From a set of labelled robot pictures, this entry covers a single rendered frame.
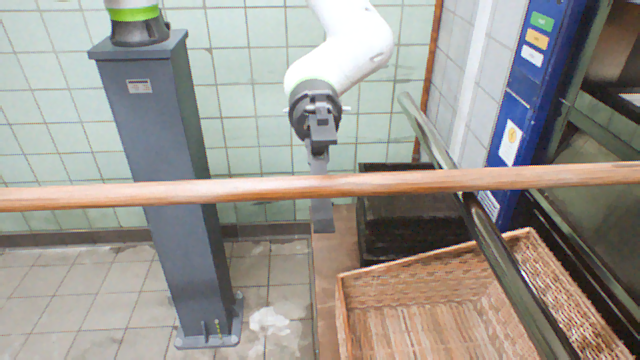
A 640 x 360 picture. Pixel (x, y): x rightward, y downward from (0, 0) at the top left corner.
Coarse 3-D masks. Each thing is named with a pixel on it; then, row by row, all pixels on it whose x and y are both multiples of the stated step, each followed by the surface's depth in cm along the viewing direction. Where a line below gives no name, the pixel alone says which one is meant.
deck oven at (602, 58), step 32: (608, 0) 73; (576, 32) 81; (608, 32) 75; (576, 64) 82; (608, 64) 79; (576, 96) 82; (544, 128) 94; (544, 160) 94; (512, 224) 110; (544, 224) 95; (576, 256) 85; (608, 288) 76
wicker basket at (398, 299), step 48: (528, 240) 95; (336, 288) 101; (384, 288) 103; (432, 288) 104; (480, 288) 106; (576, 288) 80; (384, 336) 101; (432, 336) 100; (480, 336) 100; (576, 336) 78
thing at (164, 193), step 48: (0, 192) 47; (48, 192) 48; (96, 192) 48; (144, 192) 48; (192, 192) 48; (240, 192) 49; (288, 192) 49; (336, 192) 49; (384, 192) 50; (432, 192) 51
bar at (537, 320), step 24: (408, 96) 79; (408, 120) 74; (432, 144) 63; (456, 168) 57; (456, 192) 53; (480, 216) 48; (480, 240) 46; (504, 240) 45; (504, 264) 42; (504, 288) 41; (528, 288) 39; (528, 312) 37; (528, 336) 37; (552, 336) 35
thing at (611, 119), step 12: (588, 96) 79; (600, 96) 78; (612, 96) 78; (576, 108) 82; (588, 108) 79; (600, 108) 76; (612, 108) 73; (624, 108) 73; (636, 108) 73; (600, 120) 76; (612, 120) 73; (624, 120) 70; (636, 120) 69; (612, 132) 73; (624, 132) 70; (636, 132) 68; (636, 144) 68
